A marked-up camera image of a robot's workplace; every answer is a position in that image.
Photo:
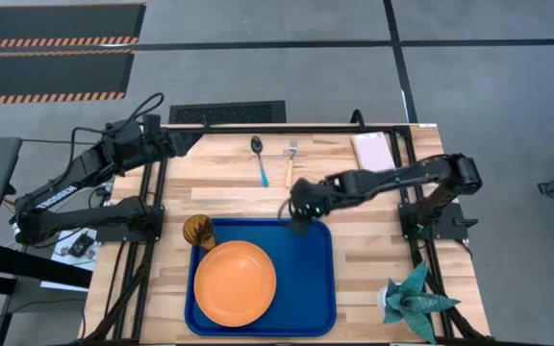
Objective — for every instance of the black hazard-striped floor mat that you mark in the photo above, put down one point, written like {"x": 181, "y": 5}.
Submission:
{"x": 46, "y": 72}
{"x": 56, "y": 21}

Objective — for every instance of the orange plate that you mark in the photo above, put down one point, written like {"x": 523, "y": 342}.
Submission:
{"x": 234, "y": 283}

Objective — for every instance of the blue plastic tray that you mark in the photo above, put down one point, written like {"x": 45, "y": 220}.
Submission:
{"x": 306, "y": 279}

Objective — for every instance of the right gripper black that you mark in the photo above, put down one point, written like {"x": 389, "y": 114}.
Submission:
{"x": 308, "y": 197}

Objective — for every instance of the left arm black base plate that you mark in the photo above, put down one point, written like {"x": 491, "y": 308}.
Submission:
{"x": 113, "y": 233}

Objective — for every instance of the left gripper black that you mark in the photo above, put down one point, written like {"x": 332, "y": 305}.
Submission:
{"x": 168, "y": 143}

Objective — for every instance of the black floor vent grille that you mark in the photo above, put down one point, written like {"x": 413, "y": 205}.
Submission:
{"x": 229, "y": 113}

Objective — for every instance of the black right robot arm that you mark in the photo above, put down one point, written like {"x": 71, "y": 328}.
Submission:
{"x": 402, "y": 178}

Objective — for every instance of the black aluminium table frame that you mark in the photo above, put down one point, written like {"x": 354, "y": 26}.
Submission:
{"x": 306, "y": 129}

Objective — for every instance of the teal plant in white pot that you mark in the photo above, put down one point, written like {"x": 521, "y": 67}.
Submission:
{"x": 414, "y": 303}

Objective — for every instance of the amber faceted plastic cup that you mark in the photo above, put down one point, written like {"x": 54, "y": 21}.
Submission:
{"x": 199, "y": 230}

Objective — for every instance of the small black device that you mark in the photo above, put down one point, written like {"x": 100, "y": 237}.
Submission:
{"x": 81, "y": 244}

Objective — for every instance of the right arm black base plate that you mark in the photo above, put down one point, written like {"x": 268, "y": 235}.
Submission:
{"x": 445, "y": 223}

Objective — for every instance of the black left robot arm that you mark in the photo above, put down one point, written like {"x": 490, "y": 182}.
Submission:
{"x": 56, "y": 197}

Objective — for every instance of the white paper sheet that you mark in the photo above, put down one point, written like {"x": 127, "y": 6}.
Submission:
{"x": 60, "y": 276}

